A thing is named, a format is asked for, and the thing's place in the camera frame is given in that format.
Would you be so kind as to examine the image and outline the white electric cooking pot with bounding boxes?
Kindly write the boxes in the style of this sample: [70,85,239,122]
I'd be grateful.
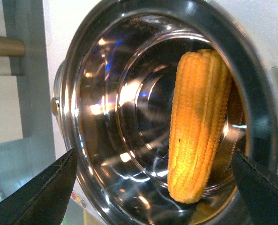
[52,0,278,225]

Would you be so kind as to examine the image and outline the yellow corn cob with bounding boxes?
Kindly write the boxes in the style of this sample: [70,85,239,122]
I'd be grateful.
[167,49,233,204]

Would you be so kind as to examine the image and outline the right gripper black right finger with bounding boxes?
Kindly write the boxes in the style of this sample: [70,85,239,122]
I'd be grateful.
[231,151,278,225]

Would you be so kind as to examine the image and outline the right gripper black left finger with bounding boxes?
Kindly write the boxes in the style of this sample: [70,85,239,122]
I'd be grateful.
[0,149,77,225]

